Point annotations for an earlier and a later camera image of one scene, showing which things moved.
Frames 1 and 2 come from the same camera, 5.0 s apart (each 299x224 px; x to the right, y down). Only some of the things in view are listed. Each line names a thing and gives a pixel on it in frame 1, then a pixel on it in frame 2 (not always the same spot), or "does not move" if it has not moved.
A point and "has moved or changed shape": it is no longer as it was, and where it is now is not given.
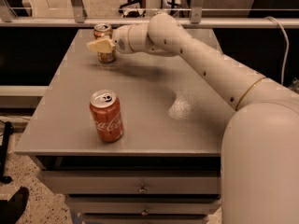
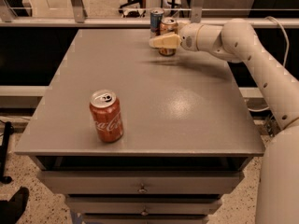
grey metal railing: x=78 y=19 does not move
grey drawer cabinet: x=167 y=168 does not move
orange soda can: x=101 y=32 has moved or changed shape
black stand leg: x=4 y=152 does not move
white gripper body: x=121 y=39 → x=188 y=36
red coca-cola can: x=106 y=108 does not move
